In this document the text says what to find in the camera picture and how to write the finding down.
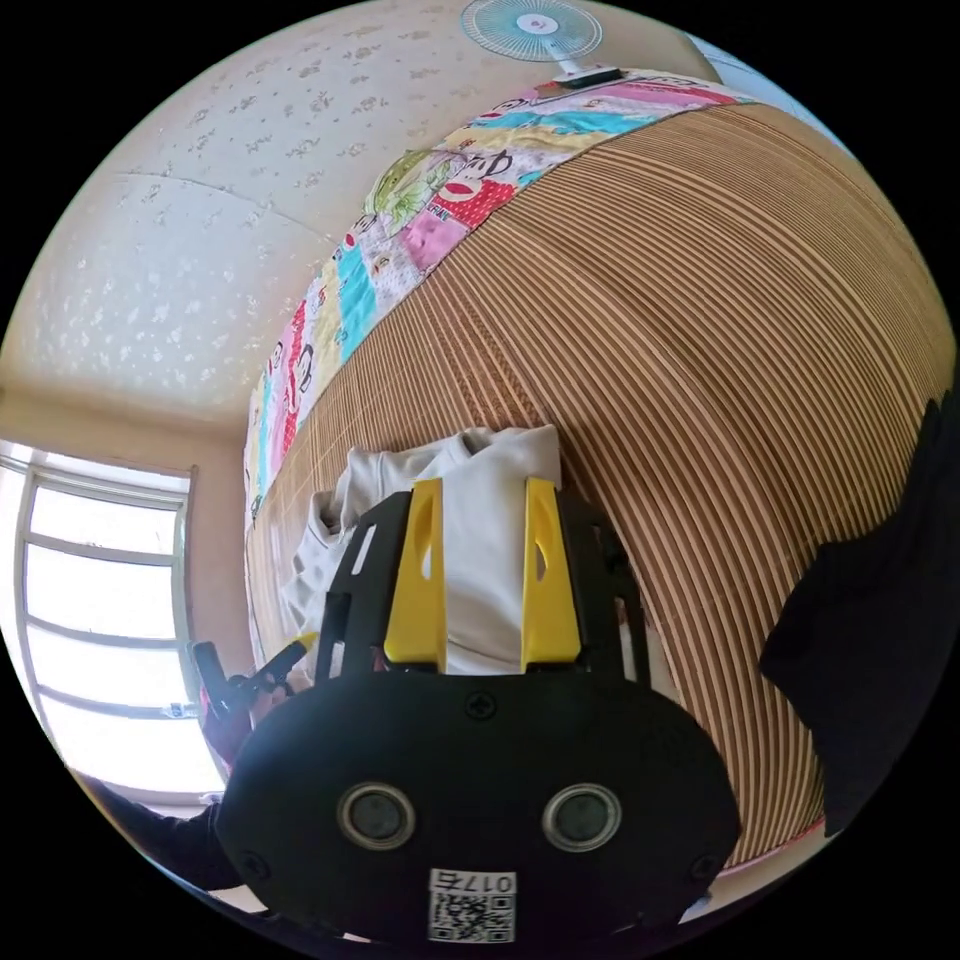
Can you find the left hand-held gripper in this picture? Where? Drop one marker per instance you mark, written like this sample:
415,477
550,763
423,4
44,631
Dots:
262,679

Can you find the person's left forearm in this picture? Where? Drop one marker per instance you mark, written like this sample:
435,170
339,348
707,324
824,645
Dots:
161,840

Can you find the white long sleeve shirt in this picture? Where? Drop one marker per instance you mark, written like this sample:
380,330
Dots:
484,547

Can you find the black garment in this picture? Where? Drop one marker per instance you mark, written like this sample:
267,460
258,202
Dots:
870,645

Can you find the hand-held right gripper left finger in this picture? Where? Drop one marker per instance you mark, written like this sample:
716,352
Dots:
416,592

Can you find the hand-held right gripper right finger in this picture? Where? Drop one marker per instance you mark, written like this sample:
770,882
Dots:
551,600

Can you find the bed with woven mat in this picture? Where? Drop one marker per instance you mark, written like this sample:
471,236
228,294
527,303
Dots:
712,390

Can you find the window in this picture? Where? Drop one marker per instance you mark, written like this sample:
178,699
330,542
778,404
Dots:
97,615

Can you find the white electric fan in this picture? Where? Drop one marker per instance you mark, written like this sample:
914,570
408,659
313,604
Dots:
532,30

